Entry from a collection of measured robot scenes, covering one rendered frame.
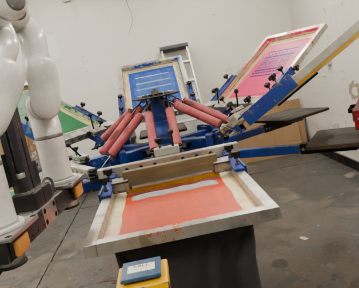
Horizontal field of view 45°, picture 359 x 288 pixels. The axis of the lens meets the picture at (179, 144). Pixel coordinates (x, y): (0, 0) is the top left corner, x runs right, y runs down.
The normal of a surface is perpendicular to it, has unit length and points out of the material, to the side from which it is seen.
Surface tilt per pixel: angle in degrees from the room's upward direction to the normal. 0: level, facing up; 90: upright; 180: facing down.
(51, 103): 92
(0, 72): 79
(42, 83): 89
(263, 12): 90
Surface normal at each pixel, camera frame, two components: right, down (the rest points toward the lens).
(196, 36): 0.07, 0.16
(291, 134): 0.02, -0.04
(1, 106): 0.80, -0.01
